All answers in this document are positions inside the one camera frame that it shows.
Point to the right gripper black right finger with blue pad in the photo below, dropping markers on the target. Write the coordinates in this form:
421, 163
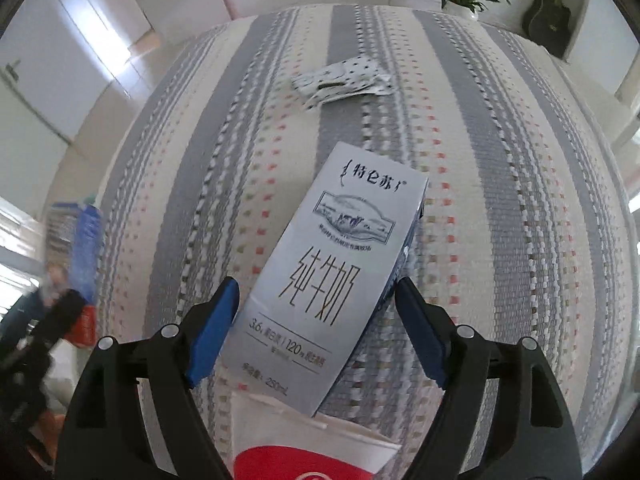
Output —
531, 435

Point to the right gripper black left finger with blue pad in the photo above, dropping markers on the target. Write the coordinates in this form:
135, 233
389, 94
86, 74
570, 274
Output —
133, 416

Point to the red paper cup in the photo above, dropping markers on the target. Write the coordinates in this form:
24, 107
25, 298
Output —
270, 440

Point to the blue white milk carton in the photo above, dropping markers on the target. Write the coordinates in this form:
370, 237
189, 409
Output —
73, 242

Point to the polka dot wrapper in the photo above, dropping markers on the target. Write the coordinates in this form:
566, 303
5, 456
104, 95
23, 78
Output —
358, 76

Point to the striped grey white tablecloth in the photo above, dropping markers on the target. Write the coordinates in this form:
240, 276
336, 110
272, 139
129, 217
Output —
463, 152

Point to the black acoustic guitar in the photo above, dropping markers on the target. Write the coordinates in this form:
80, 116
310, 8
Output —
546, 23

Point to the white door with handle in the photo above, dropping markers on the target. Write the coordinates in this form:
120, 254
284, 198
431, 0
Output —
52, 64

